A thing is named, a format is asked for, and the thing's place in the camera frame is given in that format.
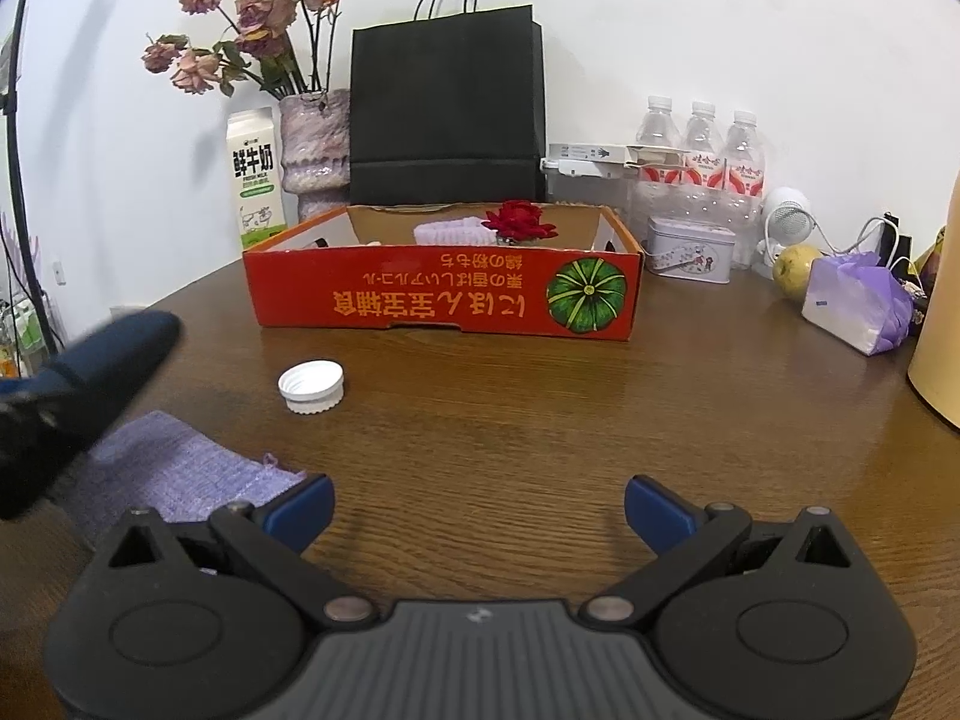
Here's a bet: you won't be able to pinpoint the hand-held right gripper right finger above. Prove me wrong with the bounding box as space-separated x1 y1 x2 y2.
585 474 857 627

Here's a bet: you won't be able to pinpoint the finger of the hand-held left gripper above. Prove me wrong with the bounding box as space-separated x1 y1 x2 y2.
0 311 185 520

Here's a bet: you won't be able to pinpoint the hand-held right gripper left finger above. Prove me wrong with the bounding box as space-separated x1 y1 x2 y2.
101 474 380 627

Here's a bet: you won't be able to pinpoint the purple knitted cloth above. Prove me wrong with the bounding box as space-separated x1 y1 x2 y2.
64 410 308 542

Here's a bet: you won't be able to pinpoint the orange cardboard box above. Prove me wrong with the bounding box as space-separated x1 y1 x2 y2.
241 202 644 344

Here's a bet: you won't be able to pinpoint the white bottle cap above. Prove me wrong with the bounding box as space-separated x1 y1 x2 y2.
277 361 346 416

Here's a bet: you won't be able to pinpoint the white milk carton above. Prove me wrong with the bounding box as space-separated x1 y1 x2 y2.
226 109 290 253

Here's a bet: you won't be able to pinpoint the black stand pole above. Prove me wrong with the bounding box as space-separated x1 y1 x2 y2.
0 0 62 362

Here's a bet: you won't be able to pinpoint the lilac tin box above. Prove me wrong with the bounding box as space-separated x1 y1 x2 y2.
643 215 737 286

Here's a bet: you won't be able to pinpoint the green pear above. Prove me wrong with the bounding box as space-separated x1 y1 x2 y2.
772 244 826 302

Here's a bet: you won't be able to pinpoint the purple tissue pack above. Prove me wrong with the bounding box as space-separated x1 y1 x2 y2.
801 251 916 357

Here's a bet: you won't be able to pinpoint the purple glass vase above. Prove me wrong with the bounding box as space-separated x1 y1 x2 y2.
279 88 353 224

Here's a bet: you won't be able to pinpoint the purple knitted item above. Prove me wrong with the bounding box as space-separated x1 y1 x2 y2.
412 215 493 247

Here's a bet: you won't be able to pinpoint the white mini fan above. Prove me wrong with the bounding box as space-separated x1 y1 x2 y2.
754 186 815 280

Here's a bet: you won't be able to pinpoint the red rose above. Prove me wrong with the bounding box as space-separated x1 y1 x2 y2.
480 200 560 247

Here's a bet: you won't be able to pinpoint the clear plastic storage container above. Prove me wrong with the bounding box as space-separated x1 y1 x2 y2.
541 156 640 238

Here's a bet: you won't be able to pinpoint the yellow thermos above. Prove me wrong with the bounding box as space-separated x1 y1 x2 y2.
907 165 960 432

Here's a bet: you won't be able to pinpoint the black charger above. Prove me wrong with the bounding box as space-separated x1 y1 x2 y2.
881 214 913 272

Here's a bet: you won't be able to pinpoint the white flat cardboard package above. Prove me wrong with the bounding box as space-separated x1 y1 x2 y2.
547 141 688 168

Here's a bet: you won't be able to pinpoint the dried pink roses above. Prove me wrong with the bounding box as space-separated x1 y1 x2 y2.
142 0 347 100

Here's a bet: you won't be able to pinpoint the black paper bag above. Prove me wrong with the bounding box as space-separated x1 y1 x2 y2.
349 0 547 209

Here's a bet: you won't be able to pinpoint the white cable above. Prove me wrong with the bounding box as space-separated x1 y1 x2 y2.
814 214 901 272

